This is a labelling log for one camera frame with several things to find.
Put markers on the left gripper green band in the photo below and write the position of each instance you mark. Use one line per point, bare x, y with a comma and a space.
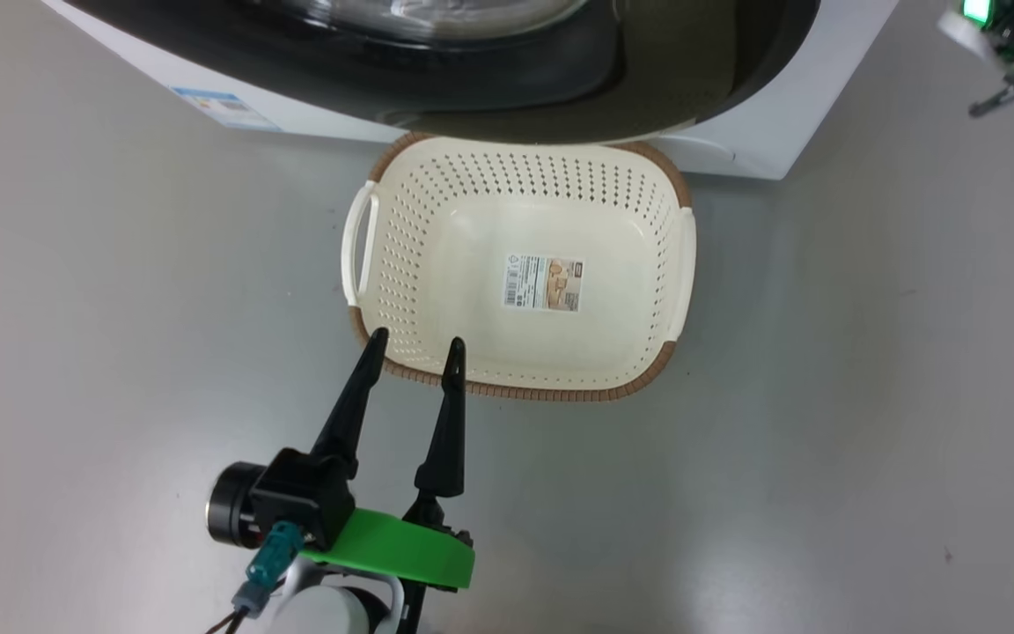
393, 548

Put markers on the cream perforated laundry basket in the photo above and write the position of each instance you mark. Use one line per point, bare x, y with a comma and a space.
472, 291

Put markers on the white front-load washing machine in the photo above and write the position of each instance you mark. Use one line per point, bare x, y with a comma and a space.
762, 114

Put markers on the paper product label sticker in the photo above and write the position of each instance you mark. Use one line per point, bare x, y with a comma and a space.
544, 283

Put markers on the blue energy label sticker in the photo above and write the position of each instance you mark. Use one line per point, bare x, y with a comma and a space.
225, 109

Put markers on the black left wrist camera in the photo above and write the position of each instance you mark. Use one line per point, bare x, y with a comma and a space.
296, 497

